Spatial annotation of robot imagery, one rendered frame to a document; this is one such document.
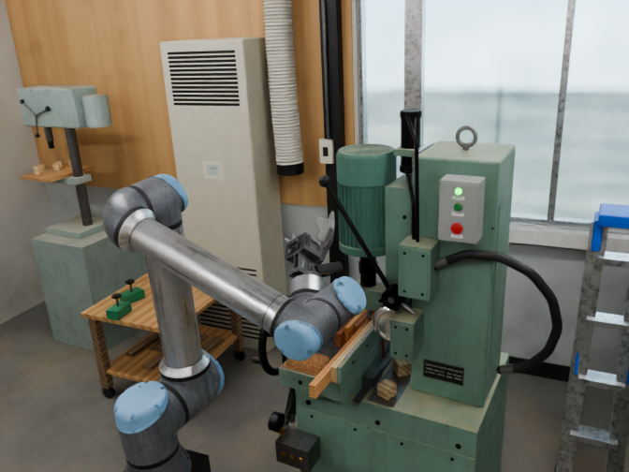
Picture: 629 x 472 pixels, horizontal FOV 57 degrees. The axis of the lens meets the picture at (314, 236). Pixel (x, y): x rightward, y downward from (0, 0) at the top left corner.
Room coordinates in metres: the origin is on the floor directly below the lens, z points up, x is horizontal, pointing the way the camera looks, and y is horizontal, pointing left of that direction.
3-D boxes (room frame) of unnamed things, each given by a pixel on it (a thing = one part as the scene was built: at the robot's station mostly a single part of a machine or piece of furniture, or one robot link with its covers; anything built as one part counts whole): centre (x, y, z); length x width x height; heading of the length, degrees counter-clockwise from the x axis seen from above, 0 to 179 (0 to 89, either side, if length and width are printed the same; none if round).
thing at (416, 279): (1.43, -0.28, 1.22); 0.09 x 0.08 x 0.15; 61
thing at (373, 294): (1.66, -0.18, 1.03); 0.14 x 0.07 x 0.09; 61
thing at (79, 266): (3.44, 1.40, 0.79); 0.62 x 0.48 x 1.58; 62
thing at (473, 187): (1.39, -0.37, 1.40); 0.10 x 0.06 x 0.16; 61
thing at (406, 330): (1.44, -0.25, 1.02); 0.09 x 0.07 x 0.12; 151
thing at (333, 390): (1.72, -0.07, 0.87); 0.61 x 0.30 x 0.06; 151
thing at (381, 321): (1.50, -0.22, 1.02); 0.12 x 0.03 x 0.12; 61
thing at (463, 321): (1.53, -0.42, 1.16); 0.22 x 0.22 x 0.72; 61
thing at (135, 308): (2.83, 0.82, 0.32); 0.66 x 0.57 x 0.64; 155
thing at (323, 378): (1.57, -0.11, 0.92); 0.56 x 0.02 x 0.04; 151
